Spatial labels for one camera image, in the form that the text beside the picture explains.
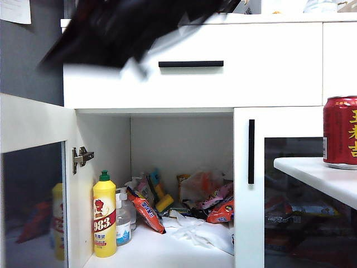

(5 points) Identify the white glass cabinet door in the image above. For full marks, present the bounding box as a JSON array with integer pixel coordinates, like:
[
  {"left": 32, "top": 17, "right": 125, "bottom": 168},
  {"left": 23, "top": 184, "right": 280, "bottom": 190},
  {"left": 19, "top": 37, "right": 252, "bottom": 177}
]
[
  {"left": 233, "top": 107, "right": 357, "bottom": 268},
  {"left": 0, "top": 93, "right": 76, "bottom": 268}
]

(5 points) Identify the red beverage can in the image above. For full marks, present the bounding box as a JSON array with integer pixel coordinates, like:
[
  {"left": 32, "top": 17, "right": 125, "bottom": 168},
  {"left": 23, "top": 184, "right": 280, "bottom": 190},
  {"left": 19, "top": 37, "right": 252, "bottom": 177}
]
[{"left": 322, "top": 96, "right": 357, "bottom": 170}]

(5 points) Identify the white cabinet carcass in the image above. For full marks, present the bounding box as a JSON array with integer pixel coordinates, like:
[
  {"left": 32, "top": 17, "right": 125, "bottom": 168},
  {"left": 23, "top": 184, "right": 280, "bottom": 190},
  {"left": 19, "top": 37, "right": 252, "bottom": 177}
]
[{"left": 60, "top": 12, "right": 357, "bottom": 268}]

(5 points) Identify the metal door hinge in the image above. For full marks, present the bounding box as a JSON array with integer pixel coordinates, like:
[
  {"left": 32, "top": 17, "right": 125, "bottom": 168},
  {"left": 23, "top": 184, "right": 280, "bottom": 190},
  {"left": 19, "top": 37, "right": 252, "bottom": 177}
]
[{"left": 71, "top": 146, "right": 95, "bottom": 175}]

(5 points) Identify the white orange plastic bag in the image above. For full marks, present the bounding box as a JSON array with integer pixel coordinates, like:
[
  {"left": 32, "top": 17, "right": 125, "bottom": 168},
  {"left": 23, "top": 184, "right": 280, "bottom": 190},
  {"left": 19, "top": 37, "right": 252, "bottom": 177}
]
[{"left": 178, "top": 170, "right": 226, "bottom": 203}]

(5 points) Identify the pink white small packet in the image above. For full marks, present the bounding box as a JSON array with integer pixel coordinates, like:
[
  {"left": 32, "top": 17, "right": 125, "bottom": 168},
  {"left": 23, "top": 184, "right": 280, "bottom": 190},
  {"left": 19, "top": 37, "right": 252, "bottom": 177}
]
[{"left": 136, "top": 175, "right": 155, "bottom": 207}]

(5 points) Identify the yellow sponge brush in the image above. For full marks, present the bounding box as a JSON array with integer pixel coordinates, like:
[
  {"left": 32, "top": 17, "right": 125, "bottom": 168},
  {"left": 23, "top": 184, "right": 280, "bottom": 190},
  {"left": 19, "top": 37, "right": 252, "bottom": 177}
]
[{"left": 149, "top": 169, "right": 175, "bottom": 213}]

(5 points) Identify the pink snack packet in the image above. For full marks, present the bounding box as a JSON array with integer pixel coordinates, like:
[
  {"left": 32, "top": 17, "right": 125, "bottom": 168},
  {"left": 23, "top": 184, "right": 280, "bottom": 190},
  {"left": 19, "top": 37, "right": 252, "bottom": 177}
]
[{"left": 200, "top": 181, "right": 234, "bottom": 210}]

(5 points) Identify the wide white drawer front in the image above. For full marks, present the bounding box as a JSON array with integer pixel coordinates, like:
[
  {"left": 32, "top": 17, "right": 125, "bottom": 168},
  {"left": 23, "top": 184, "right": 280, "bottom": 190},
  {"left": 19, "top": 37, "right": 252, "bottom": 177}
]
[{"left": 63, "top": 22, "right": 323, "bottom": 109}]

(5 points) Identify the red orange snack packet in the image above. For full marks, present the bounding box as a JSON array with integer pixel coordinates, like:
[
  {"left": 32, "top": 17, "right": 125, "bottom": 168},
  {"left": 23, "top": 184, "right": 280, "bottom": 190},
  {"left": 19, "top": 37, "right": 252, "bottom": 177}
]
[{"left": 206, "top": 197, "right": 234, "bottom": 224}]

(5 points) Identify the yellow detergent bottle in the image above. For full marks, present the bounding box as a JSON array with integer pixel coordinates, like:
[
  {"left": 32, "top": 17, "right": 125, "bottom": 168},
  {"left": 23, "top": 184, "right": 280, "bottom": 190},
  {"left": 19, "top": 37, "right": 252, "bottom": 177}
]
[{"left": 93, "top": 170, "right": 117, "bottom": 258}]

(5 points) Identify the clear pump sanitizer bottle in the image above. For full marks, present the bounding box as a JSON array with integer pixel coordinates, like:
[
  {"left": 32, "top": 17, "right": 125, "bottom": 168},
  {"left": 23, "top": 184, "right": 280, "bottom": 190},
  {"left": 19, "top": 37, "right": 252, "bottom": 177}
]
[{"left": 115, "top": 187, "right": 137, "bottom": 246}]

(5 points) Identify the white box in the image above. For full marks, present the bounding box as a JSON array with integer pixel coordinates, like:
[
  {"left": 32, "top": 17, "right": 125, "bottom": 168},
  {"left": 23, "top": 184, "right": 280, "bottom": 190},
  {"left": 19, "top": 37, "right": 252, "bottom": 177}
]
[{"left": 260, "top": 0, "right": 305, "bottom": 15}]

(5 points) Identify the narrow white drawer front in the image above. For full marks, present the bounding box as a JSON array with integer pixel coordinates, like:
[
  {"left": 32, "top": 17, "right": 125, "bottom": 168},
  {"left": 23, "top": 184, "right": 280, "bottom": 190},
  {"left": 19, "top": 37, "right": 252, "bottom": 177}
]
[{"left": 322, "top": 22, "right": 357, "bottom": 106}]

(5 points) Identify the clear water bottle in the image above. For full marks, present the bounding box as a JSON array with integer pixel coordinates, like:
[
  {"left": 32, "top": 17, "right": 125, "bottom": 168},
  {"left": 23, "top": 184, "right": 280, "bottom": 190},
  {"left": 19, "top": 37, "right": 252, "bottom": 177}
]
[{"left": 303, "top": 0, "right": 338, "bottom": 14}]

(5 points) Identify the white paper sheet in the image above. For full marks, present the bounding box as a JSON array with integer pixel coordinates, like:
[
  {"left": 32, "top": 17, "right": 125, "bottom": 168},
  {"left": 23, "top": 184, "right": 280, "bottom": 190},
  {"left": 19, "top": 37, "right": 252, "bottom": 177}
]
[{"left": 0, "top": 0, "right": 32, "bottom": 25}]

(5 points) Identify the black bar drawer handle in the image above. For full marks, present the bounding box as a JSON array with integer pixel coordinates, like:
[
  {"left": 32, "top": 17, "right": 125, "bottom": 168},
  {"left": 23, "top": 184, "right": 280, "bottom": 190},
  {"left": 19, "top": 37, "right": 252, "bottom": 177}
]
[{"left": 158, "top": 60, "right": 224, "bottom": 68}]

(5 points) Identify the black bar door handle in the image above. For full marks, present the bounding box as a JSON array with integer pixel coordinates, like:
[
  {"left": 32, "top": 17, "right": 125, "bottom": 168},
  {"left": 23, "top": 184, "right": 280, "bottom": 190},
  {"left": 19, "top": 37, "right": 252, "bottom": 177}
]
[{"left": 248, "top": 119, "right": 255, "bottom": 185}]

